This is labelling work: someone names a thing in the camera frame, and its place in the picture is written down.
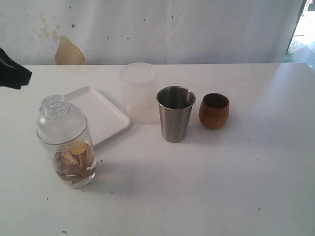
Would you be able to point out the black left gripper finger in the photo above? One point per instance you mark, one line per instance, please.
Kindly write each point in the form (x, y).
(12, 74)

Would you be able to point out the clear plastic shaker lid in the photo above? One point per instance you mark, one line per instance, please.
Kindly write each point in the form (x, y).
(59, 121)

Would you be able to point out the clear plastic shaker cup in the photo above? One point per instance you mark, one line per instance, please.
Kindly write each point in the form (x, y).
(74, 182)

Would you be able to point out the brown wooden blocks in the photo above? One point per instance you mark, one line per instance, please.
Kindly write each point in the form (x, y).
(67, 164)

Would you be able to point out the stainless steel cup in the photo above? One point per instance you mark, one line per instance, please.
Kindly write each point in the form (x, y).
(175, 104)

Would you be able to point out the round wooden cup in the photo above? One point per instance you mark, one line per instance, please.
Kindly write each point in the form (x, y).
(214, 110)

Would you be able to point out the white backdrop sheet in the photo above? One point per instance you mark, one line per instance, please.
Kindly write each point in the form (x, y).
(75, 32)

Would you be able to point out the white rectangular tray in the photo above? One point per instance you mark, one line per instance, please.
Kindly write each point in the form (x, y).
(104, 118)

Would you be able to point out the translucent white plastic cup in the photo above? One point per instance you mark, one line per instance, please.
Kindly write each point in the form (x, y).
(139, 84)

